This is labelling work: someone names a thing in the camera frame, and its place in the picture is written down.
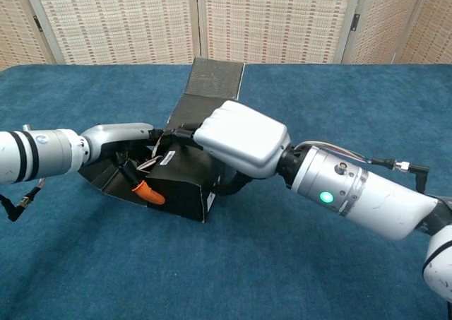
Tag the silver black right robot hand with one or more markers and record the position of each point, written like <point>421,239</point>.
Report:
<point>243,136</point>

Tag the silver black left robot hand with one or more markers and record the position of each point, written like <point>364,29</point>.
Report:
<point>113,136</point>

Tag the black cardboard folding box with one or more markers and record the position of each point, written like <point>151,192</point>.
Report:
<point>183,189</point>

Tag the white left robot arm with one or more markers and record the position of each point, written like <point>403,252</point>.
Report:
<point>42,154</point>

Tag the orange rubber finger cot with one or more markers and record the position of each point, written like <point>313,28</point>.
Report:
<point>150,194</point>

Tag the woven bamboo screen panel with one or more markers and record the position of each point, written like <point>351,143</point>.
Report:
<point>385,19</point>
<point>116,19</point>
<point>14,23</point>
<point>275,19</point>
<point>434,27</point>

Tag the blue felt table cover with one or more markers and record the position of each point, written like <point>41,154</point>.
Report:
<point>106,263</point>

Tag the black screen hinge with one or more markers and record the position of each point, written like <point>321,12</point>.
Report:
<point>356,21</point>
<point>37,23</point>

